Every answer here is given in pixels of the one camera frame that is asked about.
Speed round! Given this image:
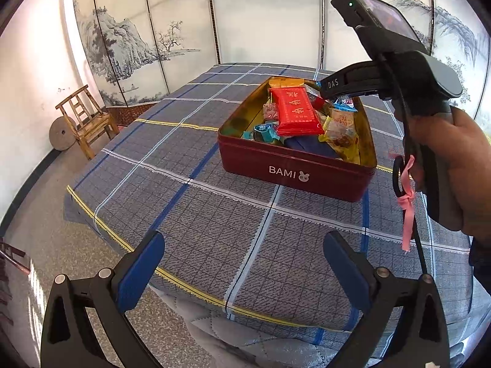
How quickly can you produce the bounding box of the pink patterned candy packet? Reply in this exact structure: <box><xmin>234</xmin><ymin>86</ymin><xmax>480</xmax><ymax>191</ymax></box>
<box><xmin>262</xmin><ymin>102</ymin><xmax>279</xmax><ymax>122</ymax></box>

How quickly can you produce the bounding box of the red snack packet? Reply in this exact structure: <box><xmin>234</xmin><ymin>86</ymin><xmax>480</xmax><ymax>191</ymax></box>
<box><xmin>270</xmin><ymin>86</ymin><xmax>323</xmax><ymax>137</ymax></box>

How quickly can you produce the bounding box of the small teal candy packet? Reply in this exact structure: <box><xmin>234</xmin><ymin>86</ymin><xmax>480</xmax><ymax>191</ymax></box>
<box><xmin>241</xmin><ymin>122</ymin><xmax>283</xmax><ymax>145</ymax></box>

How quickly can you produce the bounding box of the red gold tin box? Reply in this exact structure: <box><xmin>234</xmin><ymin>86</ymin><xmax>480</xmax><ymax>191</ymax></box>
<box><xmin>218</xmin><ymin>81</ymin><xmax>377</xmax><ymax>202</ymax></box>

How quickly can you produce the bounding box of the pink ribbon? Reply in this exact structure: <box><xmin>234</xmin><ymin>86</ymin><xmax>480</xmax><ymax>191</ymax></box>
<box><xmin>392</xmin><ymin>155</ymin><xmax>416</xmax><ymax>253</ymax></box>

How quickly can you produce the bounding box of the black cable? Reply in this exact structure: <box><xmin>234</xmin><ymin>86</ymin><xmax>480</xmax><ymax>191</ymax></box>
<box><xmin>377</xmin><ymin>55</ymin><xmax>429</xmax><ymax>277</ymax></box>

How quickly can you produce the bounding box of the person's right hand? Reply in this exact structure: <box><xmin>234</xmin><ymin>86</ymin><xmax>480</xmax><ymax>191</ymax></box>
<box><xmin>408</xmin><ymin>107</ymin><xmax>490</xmax><ymax>247</ymax></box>

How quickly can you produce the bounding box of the bamboo wooden chair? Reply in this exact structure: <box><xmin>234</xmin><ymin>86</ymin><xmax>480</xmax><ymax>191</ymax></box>
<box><xmin>55</xmin><ymin>85</ymin><xmax>119</xmax><ymax>160</ymax></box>

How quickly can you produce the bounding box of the blue black snack packet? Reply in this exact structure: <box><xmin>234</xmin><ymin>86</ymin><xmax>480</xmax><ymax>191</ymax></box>
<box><xmin>333</xmin><ymin>96</ymin><xmax>357</xmax><ymax>112</ymax></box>

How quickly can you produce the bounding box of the clear cracker snack bag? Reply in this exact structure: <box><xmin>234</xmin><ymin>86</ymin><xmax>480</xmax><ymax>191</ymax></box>
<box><xmin>323</xmin><ymin>108</ymin><xmax>359</xmax><ymax>148</ymax></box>

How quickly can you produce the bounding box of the painted folding screen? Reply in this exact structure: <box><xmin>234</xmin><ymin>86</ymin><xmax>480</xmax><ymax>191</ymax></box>
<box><xmin>72</xmin><ymin>0</ymin><xmax>490</xmax><ymax>130</ymax></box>

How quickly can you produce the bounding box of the orange snack packet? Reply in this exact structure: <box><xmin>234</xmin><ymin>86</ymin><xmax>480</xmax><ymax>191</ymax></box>
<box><xmin>268</xmin><ymin>76</ymin><xmax>319</xmax><ymax>90</ymax></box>

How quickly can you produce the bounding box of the grey quilted cover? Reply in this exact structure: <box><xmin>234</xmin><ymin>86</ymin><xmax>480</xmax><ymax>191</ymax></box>
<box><xmin>147</xmin><ymin>285</ymin><xmax>477</xmax><ymax>368</ymax></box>

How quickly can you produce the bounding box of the light and navy blue packet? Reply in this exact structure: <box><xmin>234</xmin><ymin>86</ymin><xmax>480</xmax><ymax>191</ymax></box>
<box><xmin>284</xmin><ymin>136</ymin><xmax>339</xmax><ymax>159</ymax></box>

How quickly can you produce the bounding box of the blue plaid tablecloth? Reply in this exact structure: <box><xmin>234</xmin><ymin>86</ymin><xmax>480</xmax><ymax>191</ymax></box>
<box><xmin>64</xmin><ymin>63</ymin><xmax>490</xmax><ymax>347</ymax></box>

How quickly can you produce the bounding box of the fried twist snack bag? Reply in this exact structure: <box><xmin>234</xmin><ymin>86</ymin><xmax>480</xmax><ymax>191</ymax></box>
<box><xmin>318</xmin><ymin>135</ymin><xmax>360</xmax><ymax>164</ymax></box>

